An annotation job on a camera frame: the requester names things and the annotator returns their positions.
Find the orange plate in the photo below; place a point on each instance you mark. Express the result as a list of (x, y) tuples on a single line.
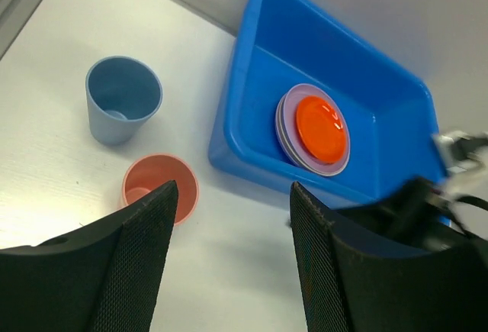
[(321, 129)]

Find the blue plastic bin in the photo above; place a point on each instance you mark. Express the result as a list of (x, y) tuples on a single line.
[(389, 112)]

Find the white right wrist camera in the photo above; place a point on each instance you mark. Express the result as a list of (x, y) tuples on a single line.
[(464, 157)]

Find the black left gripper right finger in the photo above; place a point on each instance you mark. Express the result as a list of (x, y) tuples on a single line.
[(353, 279)]

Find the blue cup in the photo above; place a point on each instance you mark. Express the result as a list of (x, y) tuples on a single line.
[(122, 95)]

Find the purple plate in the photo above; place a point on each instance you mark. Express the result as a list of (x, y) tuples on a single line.
[(289, 139)]

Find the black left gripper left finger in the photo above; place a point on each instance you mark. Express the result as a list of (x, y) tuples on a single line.
[(104, 276)]

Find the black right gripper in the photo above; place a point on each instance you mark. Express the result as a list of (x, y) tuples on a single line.
[(417, 216)]

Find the salmon pink cup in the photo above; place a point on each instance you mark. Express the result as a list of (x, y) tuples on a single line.
[(149, 172)]

